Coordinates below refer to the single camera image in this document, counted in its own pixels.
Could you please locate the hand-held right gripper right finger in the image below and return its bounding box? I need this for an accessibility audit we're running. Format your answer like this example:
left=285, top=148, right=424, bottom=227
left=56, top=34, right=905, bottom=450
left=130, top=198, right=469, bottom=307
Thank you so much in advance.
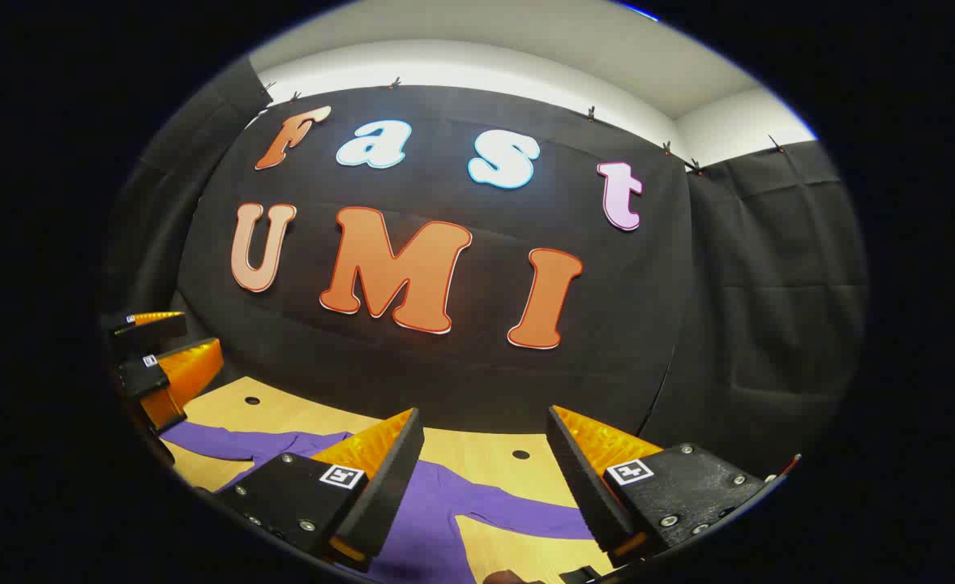
left=546, top=404, right=774, bottom=565

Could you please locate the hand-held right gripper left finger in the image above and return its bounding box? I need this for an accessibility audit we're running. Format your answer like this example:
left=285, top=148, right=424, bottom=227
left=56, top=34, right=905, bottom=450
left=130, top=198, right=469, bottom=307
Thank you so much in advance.
left=216, top=408, right=426, bottom=565

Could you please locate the purple knit garment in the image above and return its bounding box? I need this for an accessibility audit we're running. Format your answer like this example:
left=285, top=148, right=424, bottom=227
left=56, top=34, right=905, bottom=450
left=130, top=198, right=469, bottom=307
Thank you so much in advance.
left=159, top=420, right=596, bottom=584

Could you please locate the row of small black clips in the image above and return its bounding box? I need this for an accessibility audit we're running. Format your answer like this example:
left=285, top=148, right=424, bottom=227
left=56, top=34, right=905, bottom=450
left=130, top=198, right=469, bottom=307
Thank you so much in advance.
left=263, top=77, right=786, bottom=175

